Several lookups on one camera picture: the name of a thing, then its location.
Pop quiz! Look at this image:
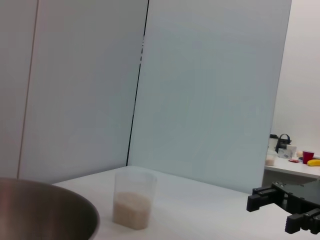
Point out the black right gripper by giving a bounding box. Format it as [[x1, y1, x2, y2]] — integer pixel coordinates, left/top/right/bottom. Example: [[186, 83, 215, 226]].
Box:
[[246, 178, 320, 235]]

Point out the clear plastic measuring cup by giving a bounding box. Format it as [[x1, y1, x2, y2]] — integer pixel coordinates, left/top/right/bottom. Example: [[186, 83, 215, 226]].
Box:
[[113, 170, 158, 231]]

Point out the stainless steel mixing bowl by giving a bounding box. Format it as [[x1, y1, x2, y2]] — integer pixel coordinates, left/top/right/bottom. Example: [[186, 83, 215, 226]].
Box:
[[0, 176, 101, 240]]

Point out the small clear cup with grains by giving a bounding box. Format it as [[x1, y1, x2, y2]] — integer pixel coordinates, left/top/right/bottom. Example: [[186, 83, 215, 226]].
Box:
[[264, 149, 277, 167]]

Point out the red plastic cup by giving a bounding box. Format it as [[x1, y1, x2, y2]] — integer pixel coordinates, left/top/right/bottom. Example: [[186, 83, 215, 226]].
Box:
[[302, 150, 315, 165]]

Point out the white side table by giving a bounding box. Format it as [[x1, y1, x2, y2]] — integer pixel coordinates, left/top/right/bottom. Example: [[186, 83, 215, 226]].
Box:
[[263, 156, 320, 187]]

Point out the white cardboard box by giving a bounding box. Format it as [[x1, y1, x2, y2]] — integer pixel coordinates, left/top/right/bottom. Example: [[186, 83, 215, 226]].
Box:
[[277, 144, 298, 160]]

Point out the black headset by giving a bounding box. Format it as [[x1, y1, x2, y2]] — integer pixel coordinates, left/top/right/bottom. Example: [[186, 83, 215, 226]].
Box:
[[274, 133, 293, 153]]

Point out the white jar with black lid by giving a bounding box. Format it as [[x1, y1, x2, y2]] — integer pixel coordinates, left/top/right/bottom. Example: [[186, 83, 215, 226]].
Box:
[[269, 134, 280, 151]]

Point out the white partition panel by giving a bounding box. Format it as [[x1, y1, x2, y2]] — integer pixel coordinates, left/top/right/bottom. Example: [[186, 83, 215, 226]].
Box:
[[126, 0, 293, 195]]

